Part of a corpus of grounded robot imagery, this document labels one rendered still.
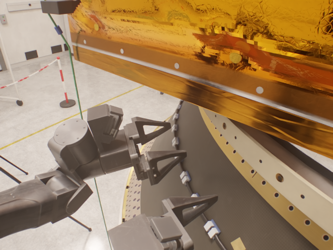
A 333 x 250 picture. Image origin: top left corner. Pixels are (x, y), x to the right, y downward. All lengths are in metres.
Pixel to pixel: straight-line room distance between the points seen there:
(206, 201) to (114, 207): 2.12
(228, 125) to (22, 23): 7.25
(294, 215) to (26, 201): 0.43
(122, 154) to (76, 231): 1.99
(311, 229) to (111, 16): 0.52
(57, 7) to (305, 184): 0.59
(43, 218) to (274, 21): 0.41
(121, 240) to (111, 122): 0.21
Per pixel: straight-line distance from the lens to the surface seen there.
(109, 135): 0.38
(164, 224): 0.21
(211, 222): 0.54
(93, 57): 0.62
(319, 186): 0.37
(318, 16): 0.27
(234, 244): 0.51
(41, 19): 7.70
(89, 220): 2.38
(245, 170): 0.48
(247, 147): 0.42
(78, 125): 0.38
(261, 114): 0.36
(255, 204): 0.47
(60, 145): 0.36
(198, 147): 0.62
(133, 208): 0.89
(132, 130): 0.43
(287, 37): 0.28
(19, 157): 3.40
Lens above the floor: 1.93
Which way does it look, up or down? 32 degrees down
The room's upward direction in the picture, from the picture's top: 1 degrees clockwise
